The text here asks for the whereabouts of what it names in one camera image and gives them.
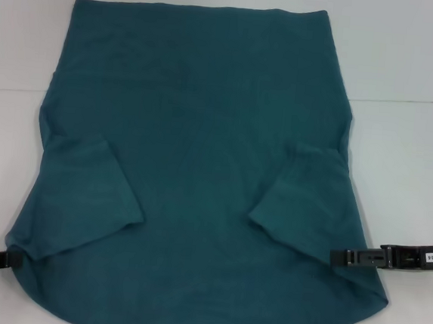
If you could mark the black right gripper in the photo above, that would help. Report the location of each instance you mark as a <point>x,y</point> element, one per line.
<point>405,258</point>

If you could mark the teal blue shirt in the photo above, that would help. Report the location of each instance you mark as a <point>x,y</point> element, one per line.
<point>204,130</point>

